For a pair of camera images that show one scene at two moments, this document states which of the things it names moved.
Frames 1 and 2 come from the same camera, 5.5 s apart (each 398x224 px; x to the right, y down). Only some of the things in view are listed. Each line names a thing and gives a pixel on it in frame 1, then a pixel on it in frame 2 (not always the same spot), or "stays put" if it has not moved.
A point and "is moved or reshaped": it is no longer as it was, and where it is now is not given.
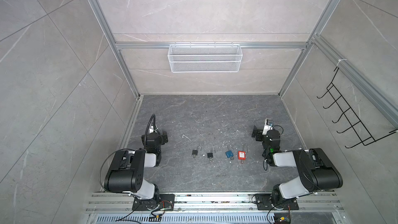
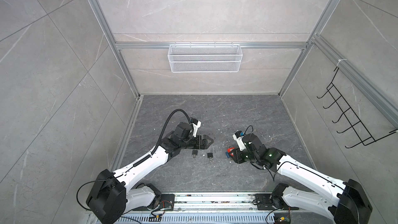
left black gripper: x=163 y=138 → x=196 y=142
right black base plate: x=265 y=201 stays put
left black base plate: x=166 y=203 stays put
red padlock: x=241 y=155 is moved or reshaped
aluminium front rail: x=121 y=203 stays put
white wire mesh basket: x=205 y=58 stays put
